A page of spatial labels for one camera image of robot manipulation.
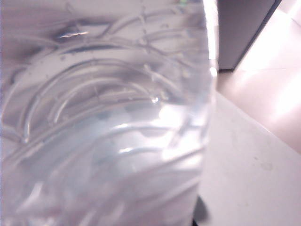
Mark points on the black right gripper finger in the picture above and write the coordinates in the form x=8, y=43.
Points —
x=201, y=209

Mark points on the clear water bottle red label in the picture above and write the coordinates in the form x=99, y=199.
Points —
x=105, y=117

